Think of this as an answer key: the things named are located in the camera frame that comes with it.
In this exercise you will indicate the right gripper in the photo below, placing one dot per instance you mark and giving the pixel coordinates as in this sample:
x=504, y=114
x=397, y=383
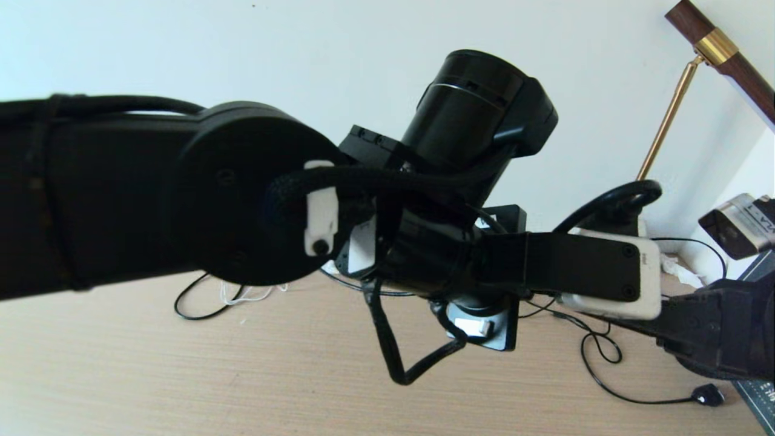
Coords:
x=738, y=333

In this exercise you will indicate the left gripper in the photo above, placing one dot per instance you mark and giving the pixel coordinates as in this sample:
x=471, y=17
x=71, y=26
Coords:
x=575, y=266

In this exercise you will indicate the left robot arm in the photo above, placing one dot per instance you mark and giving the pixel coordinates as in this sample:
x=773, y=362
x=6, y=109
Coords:
x=121, y=194

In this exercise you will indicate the crumpled white tissue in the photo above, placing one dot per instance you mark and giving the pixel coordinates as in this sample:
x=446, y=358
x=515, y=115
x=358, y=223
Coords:
x=681, y=272

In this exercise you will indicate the dark monitor screen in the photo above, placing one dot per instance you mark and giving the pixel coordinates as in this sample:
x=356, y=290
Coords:
x=760, y=402

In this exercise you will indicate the brass desk lamp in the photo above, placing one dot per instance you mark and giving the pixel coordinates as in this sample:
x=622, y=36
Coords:
x=717, y=47

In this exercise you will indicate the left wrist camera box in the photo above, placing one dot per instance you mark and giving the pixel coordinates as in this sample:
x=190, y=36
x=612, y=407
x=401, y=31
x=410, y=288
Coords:
x=651, y=284

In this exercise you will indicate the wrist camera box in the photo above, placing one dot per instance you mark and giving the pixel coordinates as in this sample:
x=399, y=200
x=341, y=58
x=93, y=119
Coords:
x=742, y=227
x=651, y=284

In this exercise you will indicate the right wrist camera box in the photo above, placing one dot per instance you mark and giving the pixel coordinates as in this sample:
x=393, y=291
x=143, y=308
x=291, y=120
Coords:
x=742, y=227

